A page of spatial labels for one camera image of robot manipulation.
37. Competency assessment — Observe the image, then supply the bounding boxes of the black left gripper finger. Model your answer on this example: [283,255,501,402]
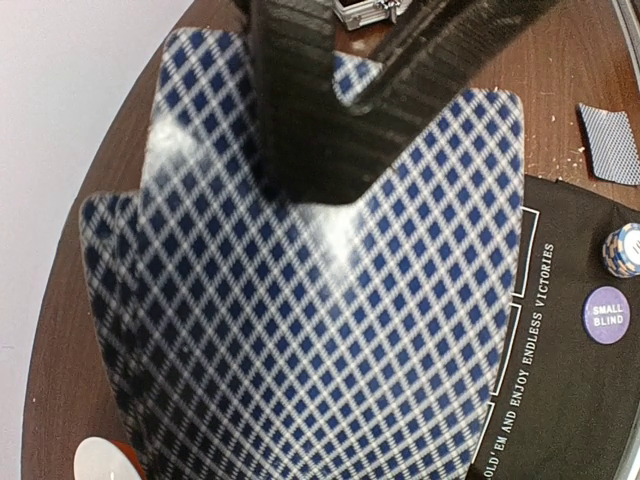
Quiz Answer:
[243,0,551,205]

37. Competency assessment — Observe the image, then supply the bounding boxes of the deck of playing cards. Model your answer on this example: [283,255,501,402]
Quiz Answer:
[79,28,524,479]

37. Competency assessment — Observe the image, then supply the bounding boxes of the single playing card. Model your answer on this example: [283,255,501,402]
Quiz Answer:
[578,103,639,186]

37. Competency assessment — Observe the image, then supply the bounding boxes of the poker chip stack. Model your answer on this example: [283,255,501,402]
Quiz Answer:
[602,223,640,278]

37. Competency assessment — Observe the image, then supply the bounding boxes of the purple small blind button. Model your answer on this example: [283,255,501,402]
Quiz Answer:
[582,286,631,345]

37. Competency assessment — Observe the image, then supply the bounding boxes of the aluminium poker chip case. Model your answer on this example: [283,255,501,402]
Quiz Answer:
[333,0,413,31]

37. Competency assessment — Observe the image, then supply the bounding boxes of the black poker mat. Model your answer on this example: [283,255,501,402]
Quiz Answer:
[468,176,639,479]

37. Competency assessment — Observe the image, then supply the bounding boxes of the orange bowl white inside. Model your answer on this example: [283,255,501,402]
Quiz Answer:
[73,436,145,480]

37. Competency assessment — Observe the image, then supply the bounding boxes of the aluminium front frame rails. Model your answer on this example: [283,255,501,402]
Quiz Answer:
[611,0,639,84]

